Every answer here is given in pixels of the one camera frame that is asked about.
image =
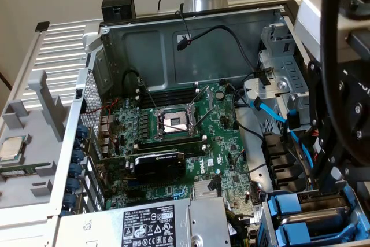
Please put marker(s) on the green motherboard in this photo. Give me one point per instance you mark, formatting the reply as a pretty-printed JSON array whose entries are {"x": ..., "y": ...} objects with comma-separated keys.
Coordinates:
[{"x": 222, "y": 143}]

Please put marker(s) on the thin metal locking lever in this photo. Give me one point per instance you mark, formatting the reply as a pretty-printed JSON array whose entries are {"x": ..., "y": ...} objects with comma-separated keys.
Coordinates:
[
  {"x": 176, "y": 128},
  {"x": 148, "y": 95}
]

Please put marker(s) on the open metal PC case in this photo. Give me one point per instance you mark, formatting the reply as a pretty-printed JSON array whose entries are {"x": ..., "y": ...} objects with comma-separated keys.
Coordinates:
[{"x": 185, "y": 79}]

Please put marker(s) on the metal socket cover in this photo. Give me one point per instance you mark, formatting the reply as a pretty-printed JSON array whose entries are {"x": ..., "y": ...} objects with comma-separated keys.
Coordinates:
[{"x": 208, "y": 99}]

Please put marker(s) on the small black end cap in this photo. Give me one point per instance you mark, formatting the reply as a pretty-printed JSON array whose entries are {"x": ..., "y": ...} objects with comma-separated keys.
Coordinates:
[{"x": 42, "y": 26}]

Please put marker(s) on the silver CPU chip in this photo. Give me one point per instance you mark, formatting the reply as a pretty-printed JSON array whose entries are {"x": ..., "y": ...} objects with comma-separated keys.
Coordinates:
[{"x": 11, "y": 148}]

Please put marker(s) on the CPU socket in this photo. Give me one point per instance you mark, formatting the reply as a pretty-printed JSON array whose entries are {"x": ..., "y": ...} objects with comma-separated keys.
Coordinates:
[{"x": 173, "y": 121}]

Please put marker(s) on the round coin battery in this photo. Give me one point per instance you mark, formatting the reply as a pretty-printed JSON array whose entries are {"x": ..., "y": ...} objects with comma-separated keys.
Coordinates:
[{"x": 221, "y": 95}]

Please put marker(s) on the black graphics card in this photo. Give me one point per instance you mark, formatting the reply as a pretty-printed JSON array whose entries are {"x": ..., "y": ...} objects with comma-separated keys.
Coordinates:
[{"x": 159, "y": 169}]

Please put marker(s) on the perforated metal drive cage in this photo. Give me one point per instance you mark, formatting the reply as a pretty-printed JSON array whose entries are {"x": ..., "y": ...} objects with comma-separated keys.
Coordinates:
[{"x": 289, "y": 67}]

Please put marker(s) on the black plastic block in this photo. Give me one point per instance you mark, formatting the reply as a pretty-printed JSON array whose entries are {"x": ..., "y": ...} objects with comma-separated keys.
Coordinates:
[{"x": 118, "y": 7}]

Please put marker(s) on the black plug with blue latch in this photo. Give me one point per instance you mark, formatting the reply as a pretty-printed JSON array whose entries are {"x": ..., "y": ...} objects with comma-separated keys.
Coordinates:
[{"x": 293, "y": 122}]

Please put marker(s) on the hard drive in blue caddy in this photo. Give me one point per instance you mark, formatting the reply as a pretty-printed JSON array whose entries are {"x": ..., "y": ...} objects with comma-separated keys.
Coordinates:
[{"x": 266, "y": 224}]

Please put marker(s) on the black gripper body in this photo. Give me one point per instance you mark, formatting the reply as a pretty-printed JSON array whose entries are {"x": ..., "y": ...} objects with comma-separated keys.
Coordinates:
[{"x": 358, "y": 119}]

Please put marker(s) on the blue card retention clip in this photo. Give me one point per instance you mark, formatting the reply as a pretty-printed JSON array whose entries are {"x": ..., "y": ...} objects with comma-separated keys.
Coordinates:
[
  {"x": 78, "y": 143},
  {"x": 69, "y": 201},
  {"x": 75, "y": 171},
  {"x": 73, "y": 186},
  {"x": 78, "y": 156},
  {"x": 82, "y": 130}
]

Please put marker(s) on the silver chipset heatsink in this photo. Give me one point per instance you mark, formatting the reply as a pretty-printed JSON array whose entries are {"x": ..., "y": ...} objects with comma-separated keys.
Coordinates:
[{"x": 201, "y": 190}]

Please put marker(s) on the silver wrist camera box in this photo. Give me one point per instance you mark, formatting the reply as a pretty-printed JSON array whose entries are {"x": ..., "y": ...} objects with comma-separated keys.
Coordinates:
[{"x": 309, "y": 27}]

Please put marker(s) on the grey power supply unit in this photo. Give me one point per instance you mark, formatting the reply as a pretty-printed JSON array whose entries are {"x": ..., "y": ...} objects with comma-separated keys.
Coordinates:
[{"x": 115, "y": 229}]

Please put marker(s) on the black RAM slot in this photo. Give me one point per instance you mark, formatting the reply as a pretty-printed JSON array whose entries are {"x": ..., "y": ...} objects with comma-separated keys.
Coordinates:
[
  {"x": 169, "y": 97},
  {"x": 167, "y": 92},
  {"x": 170, "y": 101},
  {"x": 196, "y": 152},
  {"x": 170, "y": 144},
  {"x": 170, "y": 140},
  {"x": 196, "y": 148},
  {"x": 167, "y": 87}
]

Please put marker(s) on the green RAM stick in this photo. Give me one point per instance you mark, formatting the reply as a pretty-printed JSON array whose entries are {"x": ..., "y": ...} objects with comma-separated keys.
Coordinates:
[{"x": 23, "y": 169}]

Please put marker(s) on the black ribbed plastic bracket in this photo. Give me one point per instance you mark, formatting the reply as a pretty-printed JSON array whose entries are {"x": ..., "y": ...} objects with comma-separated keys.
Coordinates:
[{"x": 277, "y": 154}]

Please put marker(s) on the grey plastic parts rack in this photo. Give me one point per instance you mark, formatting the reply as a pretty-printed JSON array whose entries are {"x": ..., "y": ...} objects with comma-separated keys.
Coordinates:
[{"x": 34, "y": 131}]

